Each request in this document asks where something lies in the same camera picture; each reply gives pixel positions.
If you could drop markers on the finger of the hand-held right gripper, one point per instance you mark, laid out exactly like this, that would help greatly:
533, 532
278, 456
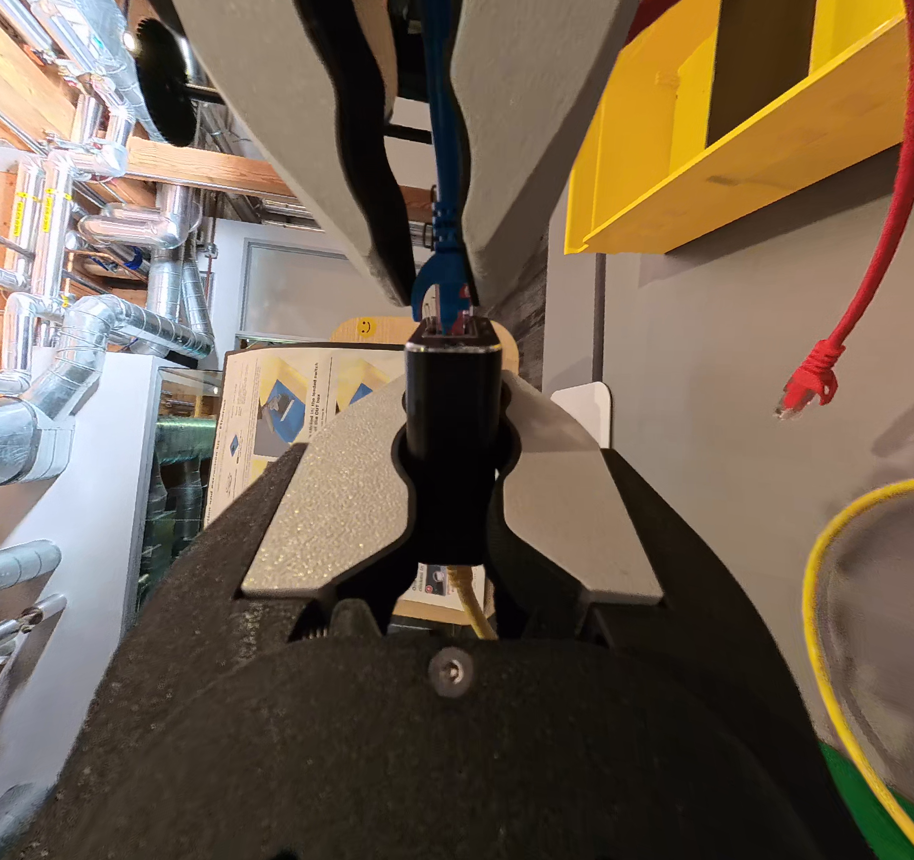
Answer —
264, 75
543, 75

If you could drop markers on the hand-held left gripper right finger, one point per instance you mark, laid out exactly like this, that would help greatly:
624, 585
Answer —
578, 524

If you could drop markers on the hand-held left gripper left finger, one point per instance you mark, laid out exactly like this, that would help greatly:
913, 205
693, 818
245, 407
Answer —
335, 510

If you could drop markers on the black network switch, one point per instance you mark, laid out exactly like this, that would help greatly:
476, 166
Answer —
453, 431

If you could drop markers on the black round fan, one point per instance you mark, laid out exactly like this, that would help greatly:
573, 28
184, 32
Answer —
164, 89

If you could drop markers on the wooden ceiling beam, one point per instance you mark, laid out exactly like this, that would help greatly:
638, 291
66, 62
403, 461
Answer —
200, 167

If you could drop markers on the white rounded plate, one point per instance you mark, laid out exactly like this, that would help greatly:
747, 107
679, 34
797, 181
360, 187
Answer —
589, 410

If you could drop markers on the frosted window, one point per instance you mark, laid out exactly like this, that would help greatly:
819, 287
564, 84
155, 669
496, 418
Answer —
300, 289

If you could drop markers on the yellow plastic bin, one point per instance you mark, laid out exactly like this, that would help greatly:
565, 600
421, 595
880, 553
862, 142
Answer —
785, 160

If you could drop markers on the group of silver insulated pipes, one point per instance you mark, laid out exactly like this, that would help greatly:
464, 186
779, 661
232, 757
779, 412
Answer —
93, 332

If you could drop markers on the green mat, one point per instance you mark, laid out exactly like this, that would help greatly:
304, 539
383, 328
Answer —
857, 803

